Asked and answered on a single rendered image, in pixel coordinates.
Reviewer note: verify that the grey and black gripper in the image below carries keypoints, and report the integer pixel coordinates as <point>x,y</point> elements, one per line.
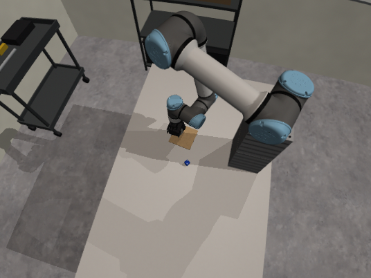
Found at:
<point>180,127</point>

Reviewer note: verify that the tan flat mat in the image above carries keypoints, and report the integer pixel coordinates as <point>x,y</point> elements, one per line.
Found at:
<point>186,139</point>

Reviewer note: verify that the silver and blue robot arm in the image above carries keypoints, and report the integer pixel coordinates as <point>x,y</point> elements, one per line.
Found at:
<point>271,116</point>

